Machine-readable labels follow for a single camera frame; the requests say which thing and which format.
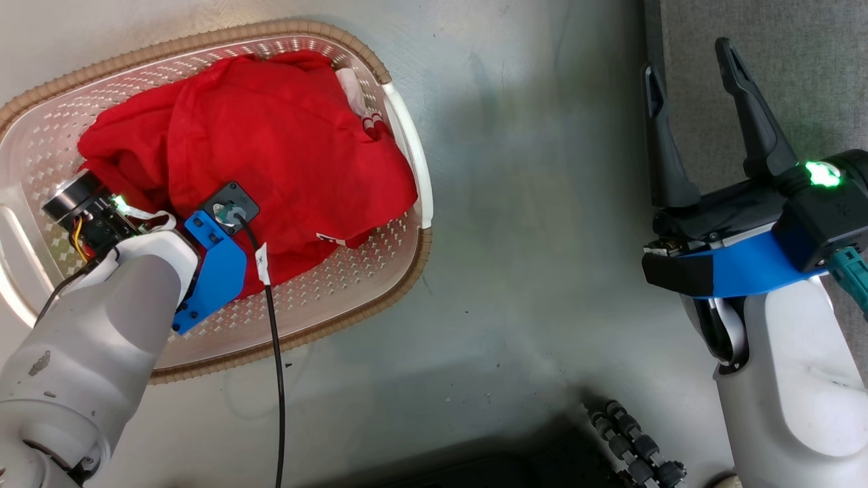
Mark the dark robot base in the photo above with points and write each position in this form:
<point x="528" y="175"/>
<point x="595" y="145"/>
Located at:
<point x="502" y="461"/>

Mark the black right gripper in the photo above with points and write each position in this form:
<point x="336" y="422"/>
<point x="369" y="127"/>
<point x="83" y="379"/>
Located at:
<point x="820" y="217"/>

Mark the grey fabric sofa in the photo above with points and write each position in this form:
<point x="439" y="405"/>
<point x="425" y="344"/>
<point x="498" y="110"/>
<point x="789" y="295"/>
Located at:
<point x="814" y="68"/>

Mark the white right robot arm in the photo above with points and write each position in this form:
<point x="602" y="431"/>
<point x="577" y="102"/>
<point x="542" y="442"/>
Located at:
<point x="793" y="393"/>

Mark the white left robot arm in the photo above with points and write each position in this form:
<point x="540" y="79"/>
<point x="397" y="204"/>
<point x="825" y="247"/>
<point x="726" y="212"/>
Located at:
<point x="88" y="352"/>

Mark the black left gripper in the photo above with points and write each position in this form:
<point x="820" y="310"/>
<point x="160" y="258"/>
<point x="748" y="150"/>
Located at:
<point x="102" y="217"/>

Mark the red garment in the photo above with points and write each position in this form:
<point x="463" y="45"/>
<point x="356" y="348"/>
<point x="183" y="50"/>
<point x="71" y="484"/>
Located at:
<point x="271" y="135"/>

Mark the left wrist camera blue mount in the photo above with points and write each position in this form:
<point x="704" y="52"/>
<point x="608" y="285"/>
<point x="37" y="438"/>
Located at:
<point x="220" y="271"/>

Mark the right wrist camera blue mount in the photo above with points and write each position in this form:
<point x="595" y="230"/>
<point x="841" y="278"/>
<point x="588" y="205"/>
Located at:
<point x="753" y="271"/>

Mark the white perforated laundry basket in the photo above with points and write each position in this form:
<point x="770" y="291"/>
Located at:
<point x="380" y="271"/>

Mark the wrist camera blue mount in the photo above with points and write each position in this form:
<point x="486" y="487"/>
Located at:
<point x="753" y="271"/>
<point x="220" y="271"/>

